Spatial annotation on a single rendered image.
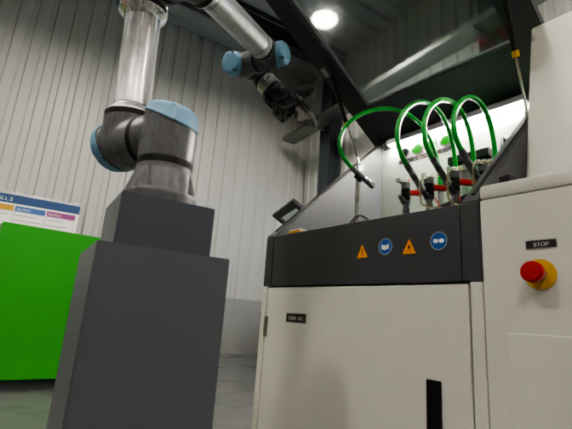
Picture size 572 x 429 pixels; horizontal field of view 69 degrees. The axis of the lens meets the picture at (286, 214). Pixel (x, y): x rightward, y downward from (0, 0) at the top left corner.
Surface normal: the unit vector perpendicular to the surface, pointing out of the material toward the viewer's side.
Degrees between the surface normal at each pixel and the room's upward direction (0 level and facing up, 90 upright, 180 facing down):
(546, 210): 90
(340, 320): 90
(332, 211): 90
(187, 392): 90
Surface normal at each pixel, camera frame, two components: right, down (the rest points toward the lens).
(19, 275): 0.64, -0.15
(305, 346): -0.77, -0.21
